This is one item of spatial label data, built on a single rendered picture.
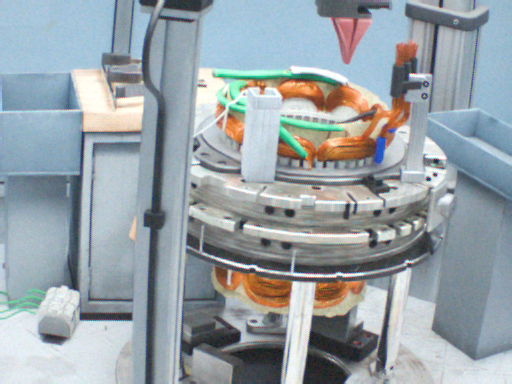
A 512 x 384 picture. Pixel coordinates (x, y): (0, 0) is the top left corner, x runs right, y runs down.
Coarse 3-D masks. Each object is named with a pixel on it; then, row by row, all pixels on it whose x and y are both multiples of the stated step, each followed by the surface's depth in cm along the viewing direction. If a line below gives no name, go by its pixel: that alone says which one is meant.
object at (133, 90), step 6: (126, 84) 150; (132, 84) 150; (138, 84) 150; (144, 84) 151; (120, 90) 149; (126, 90) 150; (132, 90) 150; (138, 90) 151; (144, 90) 151; (120, 96) 150; (126, 96) 150; (132, 96) 150; (138, 96) 151
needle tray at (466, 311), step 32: (448, 128) 163; (480, 128) 164; (448, 160) 155; (480, 160) 150; (480, 192) 153; (480, 224) 153; (448, 256) 160; (480, 256) 154; (448, 288) 161; (480, 288) 155; (448, 320) 161; (480, 320) 155; (480, 352) 157
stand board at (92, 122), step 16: (80, 80) 160; (96, 80) 161; (208, 80) 164; (80, 96) 154; (96, 96) 155; (208, 96) 158; (96, 112) 149; (112, 112) 149; (128, 112) 150; (96, 128) 149; (112, 128) 150; (128, 128) 150
